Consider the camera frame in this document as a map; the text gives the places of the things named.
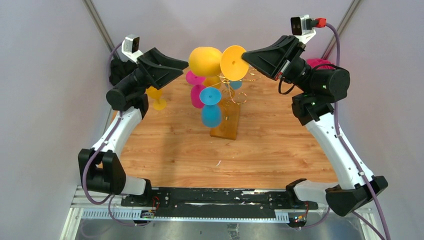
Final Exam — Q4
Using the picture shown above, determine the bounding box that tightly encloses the pink wine glass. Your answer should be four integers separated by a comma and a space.
185, 70, 206, 109

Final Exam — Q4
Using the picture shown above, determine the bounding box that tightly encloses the black cloth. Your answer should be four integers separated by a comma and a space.
108, 59, 137, 86

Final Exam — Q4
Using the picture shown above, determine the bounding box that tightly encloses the gold wire wine glass rack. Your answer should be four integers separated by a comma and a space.
209, 74, 247, 141

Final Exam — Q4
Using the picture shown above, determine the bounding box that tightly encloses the blue wine glass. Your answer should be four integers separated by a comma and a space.
224, 80, 243, 90
199, 87, 222, 128

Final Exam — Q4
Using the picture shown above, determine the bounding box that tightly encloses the aluminium front rail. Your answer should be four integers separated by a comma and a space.
60, 187, 378, 240

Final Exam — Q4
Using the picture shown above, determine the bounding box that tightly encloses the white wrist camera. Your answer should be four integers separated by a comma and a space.
290, 14, 327, 44
121, 34, 143, 64

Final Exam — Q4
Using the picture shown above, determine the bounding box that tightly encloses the pink cloth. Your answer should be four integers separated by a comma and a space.
306, 58, 334, 70

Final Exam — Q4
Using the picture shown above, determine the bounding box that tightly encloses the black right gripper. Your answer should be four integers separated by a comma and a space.
240, 36, 315, 95

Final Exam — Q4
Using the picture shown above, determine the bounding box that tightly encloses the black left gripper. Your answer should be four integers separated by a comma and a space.
121, 49, 189, 95

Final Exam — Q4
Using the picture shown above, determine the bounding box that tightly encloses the blue wine glass front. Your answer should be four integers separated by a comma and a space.
199, 87, 222, 128

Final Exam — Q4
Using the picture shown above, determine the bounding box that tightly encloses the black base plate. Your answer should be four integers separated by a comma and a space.
120, 187, 306, 219

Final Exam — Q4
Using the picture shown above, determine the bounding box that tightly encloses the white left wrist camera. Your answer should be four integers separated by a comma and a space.
121, 34, 143, 64

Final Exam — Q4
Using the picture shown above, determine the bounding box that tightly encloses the yellow wine glass taken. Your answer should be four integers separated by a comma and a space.
188, 45, 250, 81
146, 86, 167, 111

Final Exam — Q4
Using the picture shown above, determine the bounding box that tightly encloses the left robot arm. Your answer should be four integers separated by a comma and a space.
77, 47, 189, 207

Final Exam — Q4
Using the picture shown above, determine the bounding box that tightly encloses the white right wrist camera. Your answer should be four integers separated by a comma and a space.
290, 14, 327, 44

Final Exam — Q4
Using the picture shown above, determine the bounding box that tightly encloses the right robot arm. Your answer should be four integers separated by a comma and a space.
241, 35, 388, 217

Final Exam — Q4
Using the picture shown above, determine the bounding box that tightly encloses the yellow wine glass rear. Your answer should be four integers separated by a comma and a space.
202, 76, 222, 89

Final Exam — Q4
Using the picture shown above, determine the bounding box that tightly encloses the blue wine glass rear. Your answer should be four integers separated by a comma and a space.
224, 80, 243, 90

